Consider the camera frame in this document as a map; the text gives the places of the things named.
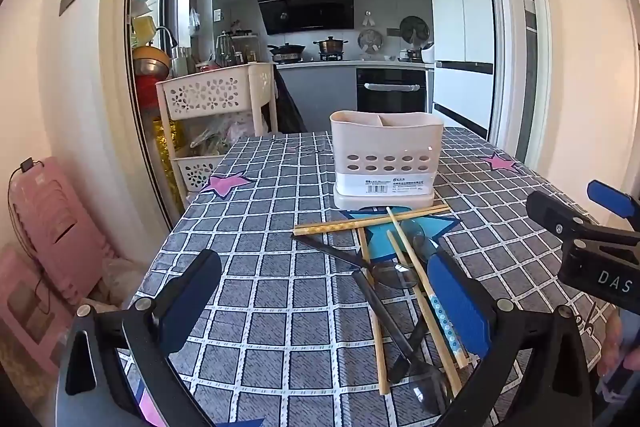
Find white plastic utensil holder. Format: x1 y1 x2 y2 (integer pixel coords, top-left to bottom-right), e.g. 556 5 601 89
329 109 446 211

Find dark hanging cloth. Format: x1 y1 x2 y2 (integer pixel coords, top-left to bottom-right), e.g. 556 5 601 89
274 67 308 132

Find black plastic utensil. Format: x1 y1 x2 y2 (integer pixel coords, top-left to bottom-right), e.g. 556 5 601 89
387 319 433 383

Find glass kettle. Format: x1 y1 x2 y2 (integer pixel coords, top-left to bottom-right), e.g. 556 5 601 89
216 31 236 68

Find pink folding stool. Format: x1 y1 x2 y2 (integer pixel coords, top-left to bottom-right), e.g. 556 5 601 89
9 157 118 308
0 243 76 375

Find round black rack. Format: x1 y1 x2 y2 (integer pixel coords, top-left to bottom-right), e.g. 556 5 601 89
399 15 432 45

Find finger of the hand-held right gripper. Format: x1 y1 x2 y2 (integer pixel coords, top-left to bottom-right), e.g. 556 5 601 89
526 190 640 249
587 180 640 220

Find yellow bag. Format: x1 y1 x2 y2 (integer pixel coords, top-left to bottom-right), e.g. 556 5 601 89
132 14 158 45

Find gold tinsel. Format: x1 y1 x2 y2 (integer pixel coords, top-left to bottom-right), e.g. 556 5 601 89
155 117 186 202

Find black cable with plug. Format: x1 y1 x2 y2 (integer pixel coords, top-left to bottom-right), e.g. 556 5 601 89
7 158 56 313

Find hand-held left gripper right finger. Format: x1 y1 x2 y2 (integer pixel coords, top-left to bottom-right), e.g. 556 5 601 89
426 251 598 427

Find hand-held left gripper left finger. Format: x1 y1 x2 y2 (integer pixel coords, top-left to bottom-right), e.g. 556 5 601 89
55 249 223 427

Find round white rack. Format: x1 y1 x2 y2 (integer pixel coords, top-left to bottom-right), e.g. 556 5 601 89
357 29 383 54

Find person's right hand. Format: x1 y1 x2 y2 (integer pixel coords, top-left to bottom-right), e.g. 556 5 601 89
599 308 627 378

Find chrome kitchen faucet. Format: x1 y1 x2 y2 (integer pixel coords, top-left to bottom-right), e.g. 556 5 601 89
155 26 178 50

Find black built-in oven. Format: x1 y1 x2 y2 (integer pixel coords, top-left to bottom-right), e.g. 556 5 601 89
356 68 428 114

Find dark translucent plastic spoon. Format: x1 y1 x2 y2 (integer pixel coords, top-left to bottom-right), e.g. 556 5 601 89
407 222 443 263
351 270 451 414
291 233 419 292

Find orange steel bowl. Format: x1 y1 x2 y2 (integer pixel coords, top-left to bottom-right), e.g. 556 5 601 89
132 47 171 75

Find grey checked star tablecloth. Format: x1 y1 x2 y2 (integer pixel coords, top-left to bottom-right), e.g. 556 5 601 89
107 127 640 427

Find black range hood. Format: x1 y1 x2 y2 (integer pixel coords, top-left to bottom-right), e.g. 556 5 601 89
254 0 356 35

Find steel cooking pot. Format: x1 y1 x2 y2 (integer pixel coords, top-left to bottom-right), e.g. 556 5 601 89
313 36 348 55

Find beige plastic kitchen cart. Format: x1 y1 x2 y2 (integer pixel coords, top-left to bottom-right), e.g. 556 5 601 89
155 62 279 208

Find black wok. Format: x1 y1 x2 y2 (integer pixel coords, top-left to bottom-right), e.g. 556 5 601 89
267 43 307 58

